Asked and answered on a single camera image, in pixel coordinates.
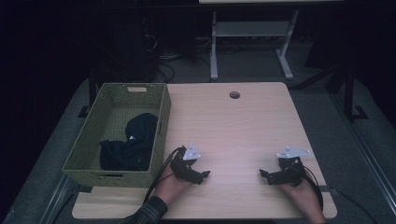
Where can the green woven basket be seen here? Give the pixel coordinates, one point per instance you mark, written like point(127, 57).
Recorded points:
point(93, 133)

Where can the person's right hand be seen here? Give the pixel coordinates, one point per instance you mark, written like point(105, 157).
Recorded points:
point(306, 199)

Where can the dark equipment case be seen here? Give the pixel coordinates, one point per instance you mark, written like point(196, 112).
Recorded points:
point(134, 53)

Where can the dark blue printed shirt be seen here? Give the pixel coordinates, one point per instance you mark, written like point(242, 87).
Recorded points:
point(134, 149)

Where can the person's left hand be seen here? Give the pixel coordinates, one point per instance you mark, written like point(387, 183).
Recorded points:
point(169, 188)

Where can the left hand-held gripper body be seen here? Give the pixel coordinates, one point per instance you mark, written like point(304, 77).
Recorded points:
point(183, 169)

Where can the metal floor rail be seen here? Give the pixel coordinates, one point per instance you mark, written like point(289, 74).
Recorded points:
point(370, 161)
point(59, 196)

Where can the black metal stand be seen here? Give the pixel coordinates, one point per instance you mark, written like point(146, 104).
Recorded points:
point(92, 90)
point(348, 93)

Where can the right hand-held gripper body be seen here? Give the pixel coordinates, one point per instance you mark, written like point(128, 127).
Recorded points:
point(292, 174)

